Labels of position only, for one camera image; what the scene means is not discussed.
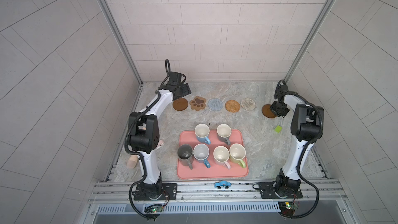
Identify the white mug blue handle rear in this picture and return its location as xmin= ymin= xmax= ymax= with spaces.
xmin=194 ymin=123 xmax=211 ymax=145

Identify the grey mug blue handle front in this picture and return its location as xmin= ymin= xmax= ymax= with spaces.
xmin=193 ymin=144 xmax=210 ymax=169

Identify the right circuit board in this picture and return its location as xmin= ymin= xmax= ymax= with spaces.
xmin=278 ymin=202 xmax=299 ymax=217

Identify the green small object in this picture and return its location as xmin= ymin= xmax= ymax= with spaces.
xmin=274 ymin=125 xmax=283 ymax=133

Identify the small blue toy car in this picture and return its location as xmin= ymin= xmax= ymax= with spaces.
xmin=214 ymin=180 xmax=231 ymax=189

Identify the circuit board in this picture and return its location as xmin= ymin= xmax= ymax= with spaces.
xmin=145 ymin=204 xmax=164 ymax=214
xmin=278 ymin=202 xmax=299 ymax=217

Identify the multicolour knitted round coaster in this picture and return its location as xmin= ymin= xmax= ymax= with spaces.
xmin=240 ymin=98 xmax=256 ymax=111

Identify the dark grey mug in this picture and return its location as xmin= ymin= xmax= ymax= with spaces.
xmin=177 ymin=144 xmax=194 ymax=170

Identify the pink rectangular tray mat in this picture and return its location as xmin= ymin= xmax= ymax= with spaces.
xmin=176 ymin=129 xmax=249 ymax=179

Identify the blue knitted round coaster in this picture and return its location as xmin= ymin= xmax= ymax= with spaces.
xmin=208 ymin=99 xmax=224 ymax=111

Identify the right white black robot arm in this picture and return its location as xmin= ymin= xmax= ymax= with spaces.
xmin=270 ymin=79 xmax=324 ymax=219

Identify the white mug pink handle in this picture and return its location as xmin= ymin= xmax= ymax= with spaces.
xmin=213 ymin=146 xmax=231 ymax=170

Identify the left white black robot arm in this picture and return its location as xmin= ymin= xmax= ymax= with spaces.
xmin=124 ymin=72 xmax=191 ymax=200

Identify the brown wooden round coaster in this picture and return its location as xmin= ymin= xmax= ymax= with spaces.
xmin=261 ymin=104 xmax=277 ymax=119
xmin=173 ymin=98 xmax=189 ymax=111

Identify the left circuit board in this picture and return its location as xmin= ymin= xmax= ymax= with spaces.
xmin=145 ymin=204 xmax=164 ymax=214

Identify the pink small object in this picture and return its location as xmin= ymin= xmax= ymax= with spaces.
xmin=157 ymin=140 xmax=164 ymax=148

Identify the beige wooden cylinder object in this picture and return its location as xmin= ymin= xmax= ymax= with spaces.
xmin=126 ymin=155 xmax=138 ymax=169

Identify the aluminium mounting rail frame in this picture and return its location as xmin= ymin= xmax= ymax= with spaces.
xmin=88 ymin=178 xmax=348 ymax=204

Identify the woven rattan round coaster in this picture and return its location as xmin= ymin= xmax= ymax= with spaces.
xmin=225 ymin=100 xmax=240 ymax=113

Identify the white mug green handle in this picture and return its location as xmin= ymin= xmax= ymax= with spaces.
xmin=229 ymin=144 xmax=246 ymax=169

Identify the cork paw print coaster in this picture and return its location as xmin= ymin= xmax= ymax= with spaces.
xmin=189 ymin=96 xmax=207 ymax=111

